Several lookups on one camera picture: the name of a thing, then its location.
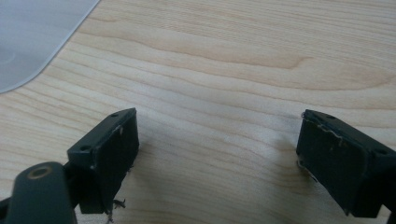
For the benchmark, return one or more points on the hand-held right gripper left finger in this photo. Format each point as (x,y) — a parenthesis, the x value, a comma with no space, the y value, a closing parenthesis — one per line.
(106,161)

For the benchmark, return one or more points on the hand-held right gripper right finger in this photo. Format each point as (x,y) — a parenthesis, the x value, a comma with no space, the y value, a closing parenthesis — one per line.
(339,165)

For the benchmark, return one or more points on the white translucent plastic mat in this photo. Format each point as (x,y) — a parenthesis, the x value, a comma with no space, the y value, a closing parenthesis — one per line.
(34,34)

